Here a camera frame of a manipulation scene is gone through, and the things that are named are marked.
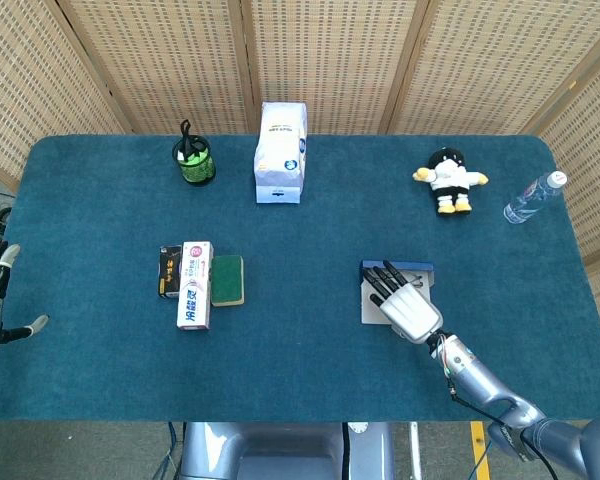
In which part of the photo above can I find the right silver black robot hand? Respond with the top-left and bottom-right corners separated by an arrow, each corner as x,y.
362,259 -> 444,345

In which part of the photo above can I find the blue glasses box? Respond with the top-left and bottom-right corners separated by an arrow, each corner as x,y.
360,259 -> 436,326

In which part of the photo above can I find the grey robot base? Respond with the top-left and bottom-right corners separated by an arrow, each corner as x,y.
178,422 -> 396,480

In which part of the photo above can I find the blue carpet table mat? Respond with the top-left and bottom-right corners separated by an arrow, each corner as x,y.
0,133 -> 600,423

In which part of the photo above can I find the white table leg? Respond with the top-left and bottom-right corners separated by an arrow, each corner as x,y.
408,422 -> 424,480

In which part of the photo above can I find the black white penguin plush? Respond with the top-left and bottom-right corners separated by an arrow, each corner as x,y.
412,147 -> 490,216

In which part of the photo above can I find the clear plastic water bottle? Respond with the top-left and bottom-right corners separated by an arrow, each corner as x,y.
502,170 -> 567,225

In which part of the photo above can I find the black box gold print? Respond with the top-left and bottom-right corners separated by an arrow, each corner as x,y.
158,245 -> 185,300

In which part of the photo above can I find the green yellow sponge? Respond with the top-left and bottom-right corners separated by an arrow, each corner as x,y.
211,254 -> 246,308

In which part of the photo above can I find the white paper bag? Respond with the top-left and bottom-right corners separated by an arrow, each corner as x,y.
253,101 -> 309,205

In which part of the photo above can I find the white pink toothpaste box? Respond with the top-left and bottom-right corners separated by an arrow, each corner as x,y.
176,240 -> 215,332

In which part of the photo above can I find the black mesh pen holder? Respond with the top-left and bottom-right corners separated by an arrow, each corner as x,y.
173,137 -> 217,186

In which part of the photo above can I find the woven wooden folding screen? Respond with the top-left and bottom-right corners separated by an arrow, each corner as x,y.
0,0 -> 600,371

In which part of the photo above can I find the blue cable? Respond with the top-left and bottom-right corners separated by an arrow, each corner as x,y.
154,422 -> 182,480

